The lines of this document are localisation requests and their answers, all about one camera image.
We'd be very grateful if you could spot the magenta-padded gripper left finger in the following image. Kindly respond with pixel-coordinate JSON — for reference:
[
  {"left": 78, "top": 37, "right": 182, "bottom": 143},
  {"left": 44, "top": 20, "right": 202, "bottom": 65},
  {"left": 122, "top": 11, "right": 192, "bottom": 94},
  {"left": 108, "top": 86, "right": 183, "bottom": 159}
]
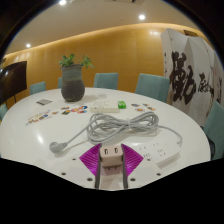
[{"left": 52, "top": 143, "right": 102, "bottom": 190}]

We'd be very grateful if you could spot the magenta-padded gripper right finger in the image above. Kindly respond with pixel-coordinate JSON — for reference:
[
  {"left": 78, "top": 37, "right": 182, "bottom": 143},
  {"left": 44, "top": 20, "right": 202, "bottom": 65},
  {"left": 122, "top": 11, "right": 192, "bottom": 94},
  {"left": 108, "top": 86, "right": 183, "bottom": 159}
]
[{"left": 121, "top": 143, "right": 168, "bottom": 190}]

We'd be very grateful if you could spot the small beige charger block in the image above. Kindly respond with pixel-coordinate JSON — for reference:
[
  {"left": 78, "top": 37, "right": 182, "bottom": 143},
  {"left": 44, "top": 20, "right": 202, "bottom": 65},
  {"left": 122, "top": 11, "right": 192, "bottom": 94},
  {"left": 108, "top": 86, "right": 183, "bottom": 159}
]
[{"left": 99, "top": 143, "right": 125, "bottom": 176}]

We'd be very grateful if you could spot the white power strip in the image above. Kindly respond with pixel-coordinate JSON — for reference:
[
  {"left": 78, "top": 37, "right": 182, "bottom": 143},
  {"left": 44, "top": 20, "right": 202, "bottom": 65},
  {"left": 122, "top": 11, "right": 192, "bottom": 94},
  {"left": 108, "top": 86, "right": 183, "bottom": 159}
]
[{"left": 134, "top": 139, "right": 182, "bottom": 168}]

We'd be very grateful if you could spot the row of colourful badges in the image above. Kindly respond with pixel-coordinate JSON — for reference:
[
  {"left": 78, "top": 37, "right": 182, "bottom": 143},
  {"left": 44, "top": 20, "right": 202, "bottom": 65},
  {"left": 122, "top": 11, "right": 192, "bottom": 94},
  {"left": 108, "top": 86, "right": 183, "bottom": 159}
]
[{"left": 60, "top": 105, "right": 89, "bottom": 116}]

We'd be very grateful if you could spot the flat white box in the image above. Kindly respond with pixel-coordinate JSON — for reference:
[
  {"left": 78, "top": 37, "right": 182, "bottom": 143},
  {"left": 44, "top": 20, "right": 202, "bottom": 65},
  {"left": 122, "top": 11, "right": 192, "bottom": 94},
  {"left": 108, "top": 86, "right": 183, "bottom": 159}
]
[{"left": 89, "top": 100, "right": 120, "bottom": 114}]

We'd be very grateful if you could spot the small green object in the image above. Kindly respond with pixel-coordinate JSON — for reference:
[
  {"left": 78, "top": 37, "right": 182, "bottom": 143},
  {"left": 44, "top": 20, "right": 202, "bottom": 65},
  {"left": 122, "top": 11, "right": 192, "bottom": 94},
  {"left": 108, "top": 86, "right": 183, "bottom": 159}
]
[{"left": 117, "top": 100, "right": 128, "bottom": 110}]

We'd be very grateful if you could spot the colourful sticker sheet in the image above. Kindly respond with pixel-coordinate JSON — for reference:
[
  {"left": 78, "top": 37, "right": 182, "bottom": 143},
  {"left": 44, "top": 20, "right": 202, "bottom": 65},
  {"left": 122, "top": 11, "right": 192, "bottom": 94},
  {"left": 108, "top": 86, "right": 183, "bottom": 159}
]
[{"left": 25, "top": 110, "right": 60, "bottom": 127}]

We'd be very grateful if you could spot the grey card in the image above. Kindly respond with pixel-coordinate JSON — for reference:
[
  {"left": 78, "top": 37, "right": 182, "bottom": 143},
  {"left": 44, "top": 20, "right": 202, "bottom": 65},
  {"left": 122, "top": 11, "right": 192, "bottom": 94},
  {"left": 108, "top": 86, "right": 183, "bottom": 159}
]
[{"left": 35, "top": 98, "right": 54, "bottom": 107}]

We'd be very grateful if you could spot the group of teal chairs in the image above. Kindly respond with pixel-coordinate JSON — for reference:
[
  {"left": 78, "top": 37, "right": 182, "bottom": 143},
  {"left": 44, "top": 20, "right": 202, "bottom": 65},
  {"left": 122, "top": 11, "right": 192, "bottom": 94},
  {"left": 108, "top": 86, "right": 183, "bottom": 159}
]
[{"left": 0, "top": 72, "right": 171, "bottom": 121}]

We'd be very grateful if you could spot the grey ribbed vase with plant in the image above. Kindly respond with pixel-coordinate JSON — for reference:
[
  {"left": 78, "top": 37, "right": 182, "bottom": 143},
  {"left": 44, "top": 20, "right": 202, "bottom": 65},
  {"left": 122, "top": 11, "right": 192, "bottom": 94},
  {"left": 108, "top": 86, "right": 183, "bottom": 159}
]
[{"left": 58, "top": 53, "right": 95, "bottom": 103}]

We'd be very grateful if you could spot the large teal chair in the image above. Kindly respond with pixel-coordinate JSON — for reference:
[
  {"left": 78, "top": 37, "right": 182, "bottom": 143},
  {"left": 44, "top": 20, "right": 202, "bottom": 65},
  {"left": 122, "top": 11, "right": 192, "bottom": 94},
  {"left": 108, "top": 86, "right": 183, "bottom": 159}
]
[{"left": 202, "top": 99, "right": 224, "bottom": 161}]

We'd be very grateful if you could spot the white calligraphy folding screen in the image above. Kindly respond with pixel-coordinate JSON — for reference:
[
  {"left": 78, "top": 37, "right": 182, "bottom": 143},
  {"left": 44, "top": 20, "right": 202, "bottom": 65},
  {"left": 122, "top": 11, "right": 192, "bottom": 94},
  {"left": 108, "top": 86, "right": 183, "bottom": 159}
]
[{"left": 160, "top": 28, "right": 224, "bottom": 128}]

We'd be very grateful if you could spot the grey coiled power cable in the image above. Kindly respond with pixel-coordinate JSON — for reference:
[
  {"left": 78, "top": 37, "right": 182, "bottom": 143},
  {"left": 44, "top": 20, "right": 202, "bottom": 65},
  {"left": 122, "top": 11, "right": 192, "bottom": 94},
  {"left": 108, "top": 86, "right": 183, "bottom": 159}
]
[{"left": 49, "top": 111, "right": 184, "bottom": 155}]

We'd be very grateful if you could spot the black wall screen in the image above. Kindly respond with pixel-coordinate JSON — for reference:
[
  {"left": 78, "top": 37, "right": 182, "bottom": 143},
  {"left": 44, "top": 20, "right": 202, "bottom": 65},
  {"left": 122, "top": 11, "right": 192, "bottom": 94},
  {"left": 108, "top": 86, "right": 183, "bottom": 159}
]
[{"left": 0, "top": 60, "right": 29, "bottom": 106}]

